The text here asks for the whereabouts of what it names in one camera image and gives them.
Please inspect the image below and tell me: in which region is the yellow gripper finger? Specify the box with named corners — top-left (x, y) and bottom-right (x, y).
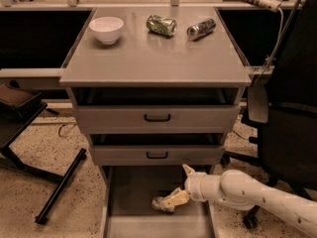
top-left (182, 164), bottom-right (195, 177)
top-left (162, 187), bottom-right (190, 209)

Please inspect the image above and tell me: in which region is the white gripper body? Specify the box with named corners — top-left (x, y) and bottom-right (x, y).
top-left (184, 173), bottom-right (222, 202)

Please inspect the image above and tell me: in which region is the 7up can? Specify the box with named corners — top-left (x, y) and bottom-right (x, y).
top-left (152, 196), bottom-right (174, 213)

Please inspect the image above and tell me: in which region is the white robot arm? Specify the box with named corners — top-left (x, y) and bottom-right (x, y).
top-left (158, 165), bottom-right (317, 238)

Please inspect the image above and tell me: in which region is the bottom grey drawer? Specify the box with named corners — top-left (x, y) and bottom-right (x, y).
top-left (99, 166), bottom-right (216, 238)

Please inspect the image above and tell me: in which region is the grey drawer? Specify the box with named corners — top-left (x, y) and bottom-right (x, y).
top-left (73, 105), bottom-right (240, 134)
top-left (99, 166), bottom-right (216, 238)
top-left (89, 145), bottom-right (224, 166)

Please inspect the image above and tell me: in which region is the top grey drawer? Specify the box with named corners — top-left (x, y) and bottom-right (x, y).
top-left (73, 105), bottom-right (240, 134)

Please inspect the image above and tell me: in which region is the middle grey drawer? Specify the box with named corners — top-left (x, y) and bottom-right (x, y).
top-left (89, 145), bottom-right (224, 166)

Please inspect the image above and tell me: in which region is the grey drawer cabinet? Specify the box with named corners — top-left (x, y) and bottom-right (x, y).
top-left (58, 5), bottom-right (253, 238)

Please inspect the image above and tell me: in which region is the silver soda can on counter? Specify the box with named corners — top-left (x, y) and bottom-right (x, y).
top-left (187, 18), bottom-right (216, 41)

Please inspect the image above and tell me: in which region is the green soda can on counter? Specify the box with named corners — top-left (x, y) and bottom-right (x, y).
top-left (146, 14), bottom-right (177, 37)

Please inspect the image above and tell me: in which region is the black office chair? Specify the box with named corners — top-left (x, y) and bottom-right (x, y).
top-left (230, 0), bottom-right (317, 227)

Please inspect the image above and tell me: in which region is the white ceramic bowl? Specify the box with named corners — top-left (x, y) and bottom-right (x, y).
top-left (88, 17), bottom-right (124, 45)

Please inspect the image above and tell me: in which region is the black side table stand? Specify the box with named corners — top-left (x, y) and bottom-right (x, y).
top-left (0, 102), bottom-right (88, 226)

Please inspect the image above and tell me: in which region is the dark box on side table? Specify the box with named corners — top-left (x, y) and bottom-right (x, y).
top-left (0, 84), bottom-right (42, 119)

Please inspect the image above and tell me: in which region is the black middle drawer handle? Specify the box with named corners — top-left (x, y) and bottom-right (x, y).
top-left (146, 152), bottom-right (168, 160)

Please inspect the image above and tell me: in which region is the black drawer handle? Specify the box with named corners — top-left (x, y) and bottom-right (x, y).
top-left (146, 152), bottom-right (168, 160)
top-left (144, 114), bottom-right (171, 123)

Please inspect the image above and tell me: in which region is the black top drawer handle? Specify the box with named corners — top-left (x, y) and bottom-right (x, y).
top-left (144, 114), bottom-right (171, 123)

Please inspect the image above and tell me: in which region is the white cable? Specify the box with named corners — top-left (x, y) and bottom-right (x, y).
top-left (254, 7), bottom-right (285, 84)

